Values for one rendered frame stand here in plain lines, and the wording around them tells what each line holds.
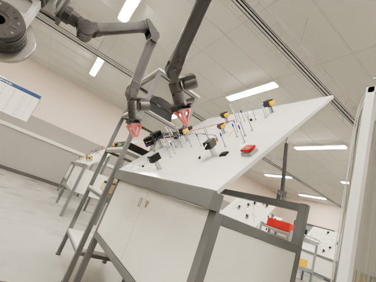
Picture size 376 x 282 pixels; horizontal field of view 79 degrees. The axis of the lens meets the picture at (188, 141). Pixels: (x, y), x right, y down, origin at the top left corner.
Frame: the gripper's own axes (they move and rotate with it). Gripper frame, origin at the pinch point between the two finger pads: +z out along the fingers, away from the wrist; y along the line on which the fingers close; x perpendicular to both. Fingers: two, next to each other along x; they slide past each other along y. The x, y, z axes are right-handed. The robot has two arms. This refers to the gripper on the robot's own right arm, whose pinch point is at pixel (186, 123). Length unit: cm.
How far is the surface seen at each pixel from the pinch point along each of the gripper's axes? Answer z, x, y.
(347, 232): 47, 0, -55
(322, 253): 462, -539, 142
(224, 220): 37.3, 16.5, -20.4
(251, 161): 21.9, -4.2, -25.6
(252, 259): 59, 7, -22
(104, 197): 39, 3, 103
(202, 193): 26.6, 17.6, -14.8
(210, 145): 13.7, -10.4, -1.9
